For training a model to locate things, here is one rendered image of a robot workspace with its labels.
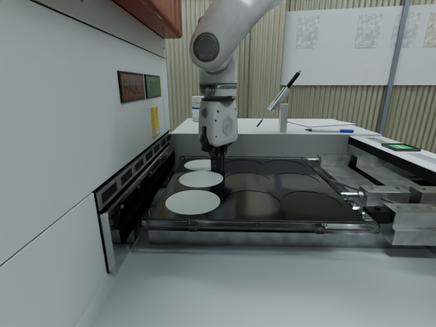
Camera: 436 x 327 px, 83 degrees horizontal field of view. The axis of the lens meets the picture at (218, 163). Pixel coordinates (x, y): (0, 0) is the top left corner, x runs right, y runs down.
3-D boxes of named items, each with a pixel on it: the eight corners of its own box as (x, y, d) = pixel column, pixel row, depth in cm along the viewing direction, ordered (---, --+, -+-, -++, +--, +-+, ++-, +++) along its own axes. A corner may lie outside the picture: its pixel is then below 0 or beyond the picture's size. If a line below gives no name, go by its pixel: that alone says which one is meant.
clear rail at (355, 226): (138, 229, 38) (137, 221, 38) (141, 224, 40) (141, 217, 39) (381, 233, 37) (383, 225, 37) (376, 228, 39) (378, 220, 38)
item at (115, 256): (105, 273, 35) (95, 213, 32) (170, 170, 77) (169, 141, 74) (117, 273, 35) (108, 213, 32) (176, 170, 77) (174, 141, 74)
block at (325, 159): (320, 166, 71) (321, 156, 70) (316, 162, 74) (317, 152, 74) (348, 166, 71) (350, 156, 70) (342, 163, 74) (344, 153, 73)
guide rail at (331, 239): (148, 244, 46) (147, 230, 45) (152, 238, 48) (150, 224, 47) (423, 249, 45) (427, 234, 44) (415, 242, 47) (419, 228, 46)
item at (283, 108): (267, 132, 75) (270, 86, 71) (265, 130, 78) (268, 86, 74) (288, 132, 75) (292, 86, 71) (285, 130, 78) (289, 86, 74)
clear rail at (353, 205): (372, 233, 37) (374, 225, 37) (300, 160, 73) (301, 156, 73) (381, 233, 37) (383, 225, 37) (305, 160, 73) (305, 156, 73)
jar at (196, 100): (191, 121, 97) (190, 96, 94) (193, 119, 104) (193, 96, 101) (209, 122, 97) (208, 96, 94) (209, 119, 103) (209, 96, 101)
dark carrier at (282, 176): (148, 221, 40) (148, 218, 40) (183, 159, 73) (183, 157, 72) (366, 224, 39) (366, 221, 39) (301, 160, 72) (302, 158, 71)
